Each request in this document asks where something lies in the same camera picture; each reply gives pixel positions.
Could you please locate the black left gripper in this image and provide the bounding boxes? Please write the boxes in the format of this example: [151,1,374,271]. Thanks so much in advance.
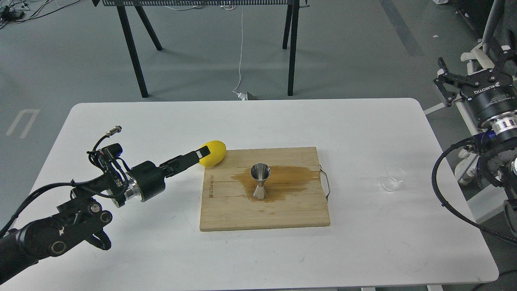
[125,147,211,202]

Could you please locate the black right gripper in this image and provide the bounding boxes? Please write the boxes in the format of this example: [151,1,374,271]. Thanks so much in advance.
[433,38,517,129]

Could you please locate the steel double jigger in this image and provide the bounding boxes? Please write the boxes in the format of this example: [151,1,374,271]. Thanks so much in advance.
[250,163,270,200]

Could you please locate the small clear glass cup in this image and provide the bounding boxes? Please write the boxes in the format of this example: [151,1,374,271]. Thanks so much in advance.
[380,167,406,192]

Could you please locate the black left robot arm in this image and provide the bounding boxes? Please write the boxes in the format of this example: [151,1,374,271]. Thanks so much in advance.
[0,126,211,283]

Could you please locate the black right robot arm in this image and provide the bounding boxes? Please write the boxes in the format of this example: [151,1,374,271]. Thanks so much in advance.
[431,44,516,245]

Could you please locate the yellow lemon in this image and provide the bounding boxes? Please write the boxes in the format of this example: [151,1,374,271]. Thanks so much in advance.
[199,140,227,167]

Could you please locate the person in grey clothes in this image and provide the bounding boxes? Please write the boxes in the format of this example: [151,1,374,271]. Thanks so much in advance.
[495,0,517,77]

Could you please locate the bamboo cutting board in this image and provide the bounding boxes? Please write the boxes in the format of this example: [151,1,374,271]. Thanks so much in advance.
[200,147,330,232]

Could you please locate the black metal trestle table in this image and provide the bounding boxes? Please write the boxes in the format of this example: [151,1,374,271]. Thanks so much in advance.
[92,0,310,99]

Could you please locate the white cable with plug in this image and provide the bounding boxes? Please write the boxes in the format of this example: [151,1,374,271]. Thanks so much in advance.
[232,4,257,101]

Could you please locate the black cables on floor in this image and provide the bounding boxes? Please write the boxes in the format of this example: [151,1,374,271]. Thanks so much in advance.
[0,0,81,29]

